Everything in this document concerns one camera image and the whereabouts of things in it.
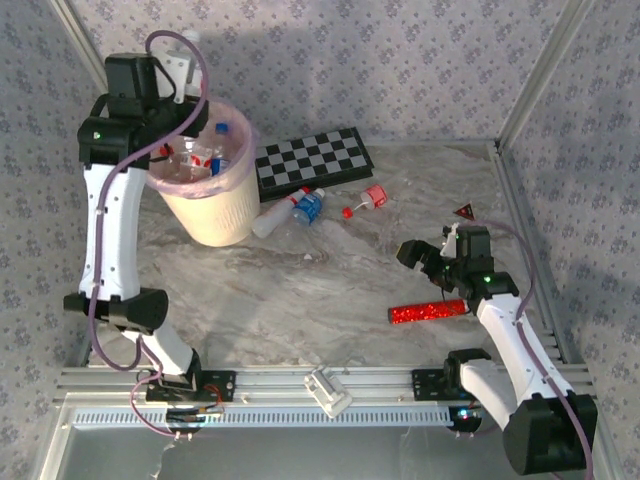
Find red-capped pale-label clear bottle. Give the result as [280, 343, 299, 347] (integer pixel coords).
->
[159, 135, 214, 180]

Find red-capped red-label clear bottle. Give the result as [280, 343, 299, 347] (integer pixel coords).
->
[342, 183, 389, 220]

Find blue label clear bottle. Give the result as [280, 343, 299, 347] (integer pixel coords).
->
[291, 188, 327, 226]

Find white opaque bottle red cap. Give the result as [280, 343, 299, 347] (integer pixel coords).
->
[251, 186, 312, 239]

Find pink bin liner bag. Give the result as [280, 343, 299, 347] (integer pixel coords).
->
[144, 99, 260, 199]

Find red glitter tube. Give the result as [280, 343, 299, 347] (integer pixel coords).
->
[387, 298, 474, 325]

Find black grey chessboard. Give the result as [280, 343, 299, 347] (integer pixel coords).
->
[254, 127, 376, 204]

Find black controller board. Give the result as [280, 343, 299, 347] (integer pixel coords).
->
[447, 405, 487, 436]
[164, 402, 226, 435]

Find grey metal tray panel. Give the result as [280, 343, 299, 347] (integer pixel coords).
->
[37, 402, 624, 480]

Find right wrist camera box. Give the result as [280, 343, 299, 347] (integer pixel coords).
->
[441, 223, 461, 259]

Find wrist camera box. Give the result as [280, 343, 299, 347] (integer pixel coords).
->
[153, 48, 195, 101]
[441, 223, 461, 259]

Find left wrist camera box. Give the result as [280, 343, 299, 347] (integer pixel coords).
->
[153, 48, 195, 101]

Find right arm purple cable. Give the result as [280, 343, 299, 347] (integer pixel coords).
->
[452, 219, 596, 480]

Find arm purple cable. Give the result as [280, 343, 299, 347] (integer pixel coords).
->
[452, 219, 596, 480]
[88, 29, 209, 441]

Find aluminium frame post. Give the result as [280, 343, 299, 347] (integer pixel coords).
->
[492, 0, 599, 151]
[48, 0, 109, 96]

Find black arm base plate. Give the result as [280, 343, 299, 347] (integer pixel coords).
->
[410, 368, 481, 403]
[145, 368, 237, 403]

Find aluminium side rail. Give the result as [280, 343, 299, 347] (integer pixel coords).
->
[492, 142, 586, 366]

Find white camera mount clamp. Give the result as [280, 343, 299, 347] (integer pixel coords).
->
[303, 364, 354, 420]

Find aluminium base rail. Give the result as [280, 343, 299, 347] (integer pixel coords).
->
[54, 366, 599, 405]

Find white slotted cable duct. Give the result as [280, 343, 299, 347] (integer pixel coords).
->
[72, 404, 456, 430]

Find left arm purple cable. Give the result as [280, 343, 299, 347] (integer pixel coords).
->
[88, 29, 209, 441]

